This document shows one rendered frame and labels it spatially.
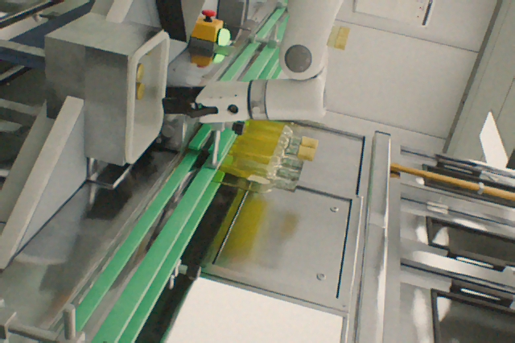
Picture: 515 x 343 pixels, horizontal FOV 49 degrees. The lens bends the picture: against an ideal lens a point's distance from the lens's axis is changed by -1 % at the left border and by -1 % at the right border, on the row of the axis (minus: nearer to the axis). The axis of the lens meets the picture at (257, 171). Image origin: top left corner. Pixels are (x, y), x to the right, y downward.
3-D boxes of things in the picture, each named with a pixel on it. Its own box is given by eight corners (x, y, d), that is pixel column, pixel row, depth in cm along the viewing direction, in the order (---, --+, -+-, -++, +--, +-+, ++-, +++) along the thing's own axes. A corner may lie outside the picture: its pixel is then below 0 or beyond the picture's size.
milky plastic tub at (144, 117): (86, 158, 107) (129, 169, 106) (87, 45, 96) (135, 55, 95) (124, 121, 122) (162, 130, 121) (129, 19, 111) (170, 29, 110)
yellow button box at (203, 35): (187, 45, 156) (213, 51, 155) (190, 19, 152) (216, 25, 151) (195, 39, 162) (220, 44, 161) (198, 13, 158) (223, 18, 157)
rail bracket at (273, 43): (245, 43, 171) (289, 53, 170) (249, 19, 168) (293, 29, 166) (249, 39, 175) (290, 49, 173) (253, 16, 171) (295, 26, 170)
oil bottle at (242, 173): (183, 175, 134) (271, 198, 131) (186, 154, 131) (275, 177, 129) (191, 163, 138) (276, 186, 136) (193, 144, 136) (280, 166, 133)
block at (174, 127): (150, 146, 125) (181, 154, 124) (154, 108, 120) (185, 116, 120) (157, 139, 128) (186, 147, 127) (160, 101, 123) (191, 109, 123)
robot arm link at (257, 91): (265, 130, 103) (250, 130, 103) (274, 109, 110) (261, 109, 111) (261, 90, 99) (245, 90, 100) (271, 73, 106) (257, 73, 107)
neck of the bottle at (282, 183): (273, 190, 132) (294, 196, 131) (276, 179, 130) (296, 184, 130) (276, 183, 134) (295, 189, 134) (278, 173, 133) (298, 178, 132)
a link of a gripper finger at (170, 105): (192, 119, 104) (158, 119, 106) (198, 112, 107) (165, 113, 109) (190, 103, 103) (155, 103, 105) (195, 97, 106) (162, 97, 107)
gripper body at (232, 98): (255, 130, 103) (196, 129, 106) (266, 107, 112) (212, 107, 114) (251, 90, 99) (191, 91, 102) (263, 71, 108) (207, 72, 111)
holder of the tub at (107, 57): (84, 180, 110) (121, 190, 109) (85, 45, 96) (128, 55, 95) (121, 142, 125) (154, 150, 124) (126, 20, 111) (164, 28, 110)
